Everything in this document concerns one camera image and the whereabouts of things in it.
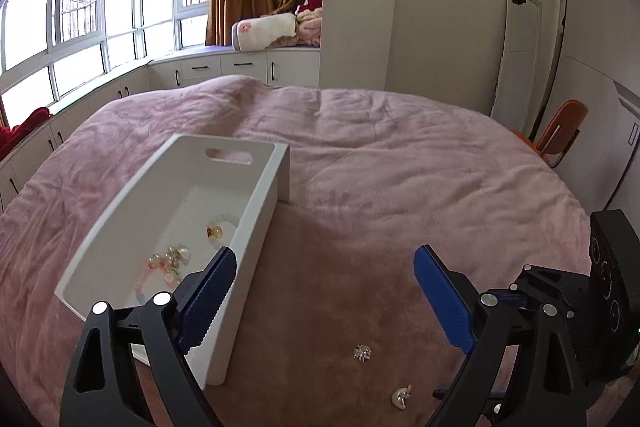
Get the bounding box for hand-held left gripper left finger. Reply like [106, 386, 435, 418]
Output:
[59, 246, 238, 427]

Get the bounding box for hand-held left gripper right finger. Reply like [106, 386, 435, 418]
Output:
[412, 244, 593, 427]

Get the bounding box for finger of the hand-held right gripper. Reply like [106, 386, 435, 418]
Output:
[487, 264, 593, 324]
[432, 384, 508, 418]

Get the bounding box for pale green bead bracelet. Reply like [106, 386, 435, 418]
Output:
[206, 213, 241, 241]

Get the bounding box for colourful bead bracelet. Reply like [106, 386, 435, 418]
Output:
[134, 257, 183, 304]

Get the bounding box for white plastic storage box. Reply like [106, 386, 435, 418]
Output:
[54, 134, 291, 390]

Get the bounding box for pink fleece blanket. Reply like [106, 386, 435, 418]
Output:
[0, 74, 608, 427]

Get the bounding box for orange chair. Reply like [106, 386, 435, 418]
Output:
[514, 100, 589, 168]

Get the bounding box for white standing mirror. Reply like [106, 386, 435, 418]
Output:
[490, 0, 543, 134]

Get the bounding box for white window seat cabinet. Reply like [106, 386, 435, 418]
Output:
[0, 47, 321, 212]

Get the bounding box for purple window seat cushion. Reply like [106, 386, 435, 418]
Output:
[205, 44, 321, 56]

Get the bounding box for red cloth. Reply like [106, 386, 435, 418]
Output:
[0, 107, 51, 160]

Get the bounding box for white plush pillow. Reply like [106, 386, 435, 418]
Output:
[231, 12, 299, 52]

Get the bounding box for pink folded blankets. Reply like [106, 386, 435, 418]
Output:
[295, 8, 323, 48]

